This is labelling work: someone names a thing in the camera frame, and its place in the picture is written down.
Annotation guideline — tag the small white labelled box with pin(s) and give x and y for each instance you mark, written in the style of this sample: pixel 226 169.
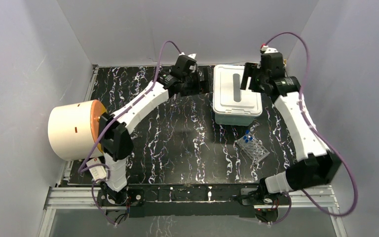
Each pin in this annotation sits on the small white labelled box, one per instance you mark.
pixel 97 170

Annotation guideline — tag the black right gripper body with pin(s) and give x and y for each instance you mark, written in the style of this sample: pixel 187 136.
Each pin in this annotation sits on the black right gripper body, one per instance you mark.
pixel 256 82

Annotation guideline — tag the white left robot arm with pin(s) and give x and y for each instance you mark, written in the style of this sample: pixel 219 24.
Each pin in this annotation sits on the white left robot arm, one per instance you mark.
pixel 115 131

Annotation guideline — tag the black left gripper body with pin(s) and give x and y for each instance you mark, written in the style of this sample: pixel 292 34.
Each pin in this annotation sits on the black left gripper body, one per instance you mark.
pixel 196 80

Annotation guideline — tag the clear test tube rack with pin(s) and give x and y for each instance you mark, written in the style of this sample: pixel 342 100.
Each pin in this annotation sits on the clear test tube rack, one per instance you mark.
pixel 254 149

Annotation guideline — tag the cream cylindrical centrifuge drum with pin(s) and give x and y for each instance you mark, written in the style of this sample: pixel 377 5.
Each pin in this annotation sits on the cream cylindrical centrifuge drum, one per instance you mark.
pixel 73 129

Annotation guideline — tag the light teal plastic bin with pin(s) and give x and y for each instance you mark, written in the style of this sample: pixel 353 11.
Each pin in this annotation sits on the light teal plastic bin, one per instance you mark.
pixel 234 120

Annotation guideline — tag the white plastic bin lid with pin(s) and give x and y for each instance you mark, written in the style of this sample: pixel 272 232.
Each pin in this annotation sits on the white plastic bin lid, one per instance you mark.
pixel 229 98

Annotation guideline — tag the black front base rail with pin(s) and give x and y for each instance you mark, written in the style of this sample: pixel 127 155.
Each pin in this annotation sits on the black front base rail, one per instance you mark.
pixel 198 200

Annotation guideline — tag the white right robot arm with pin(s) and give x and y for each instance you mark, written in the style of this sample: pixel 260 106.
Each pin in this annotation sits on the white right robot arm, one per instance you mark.
pixel 316 164

